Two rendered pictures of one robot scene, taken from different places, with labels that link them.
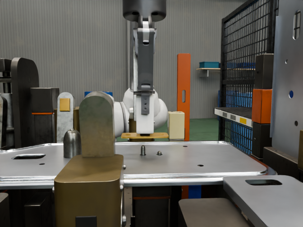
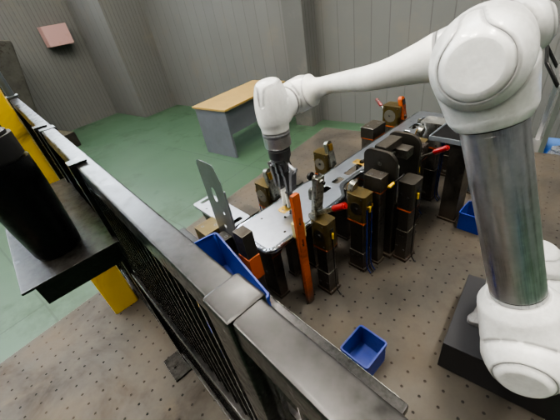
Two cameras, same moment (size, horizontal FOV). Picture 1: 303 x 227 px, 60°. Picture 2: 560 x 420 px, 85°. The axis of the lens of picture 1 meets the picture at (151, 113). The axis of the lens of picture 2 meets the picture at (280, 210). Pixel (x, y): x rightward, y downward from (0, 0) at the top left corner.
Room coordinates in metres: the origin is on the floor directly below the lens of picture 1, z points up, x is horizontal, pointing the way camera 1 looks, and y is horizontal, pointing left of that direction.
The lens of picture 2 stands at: (1.24, -0.54, 1.69)
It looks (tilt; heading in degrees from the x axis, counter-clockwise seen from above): 35 degrees down; 146
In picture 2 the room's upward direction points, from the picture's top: 11 degrees counter-clockwise
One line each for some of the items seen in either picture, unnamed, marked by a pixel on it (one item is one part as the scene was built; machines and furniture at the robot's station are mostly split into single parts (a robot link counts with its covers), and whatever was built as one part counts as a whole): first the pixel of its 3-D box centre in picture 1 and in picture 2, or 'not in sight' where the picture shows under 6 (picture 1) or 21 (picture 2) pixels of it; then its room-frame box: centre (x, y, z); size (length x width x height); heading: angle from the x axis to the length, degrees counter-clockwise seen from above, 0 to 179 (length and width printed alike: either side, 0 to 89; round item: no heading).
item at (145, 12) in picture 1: (144, 22); (280, 158); (0.47, 0.01, 1.23); 0.08 x 0.07 x 0.09; 3
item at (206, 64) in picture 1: (208, 65); not in sight; (8.30, -1.79, 1.73); 0.51 x 0.38 x 0.20; 102
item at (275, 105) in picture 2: not in sight; (273, 104); (0.46, 0.02, 1.42); 0.13 x 0.11 x 0.16; 109
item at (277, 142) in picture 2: not in sight; (277, 138); (0.47, 0.01, 1.31); 0.09 x 0.09 x 0.06
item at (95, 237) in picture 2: not in sight; (43, 201); (0.62, -0.61, 1.46); 0.36 x 0.15 x 0.18; 3
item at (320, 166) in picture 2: not in sight; (323, 182); (0.26, 0.41, 0.87); 0.12 x 0.07 x 0.35; 3
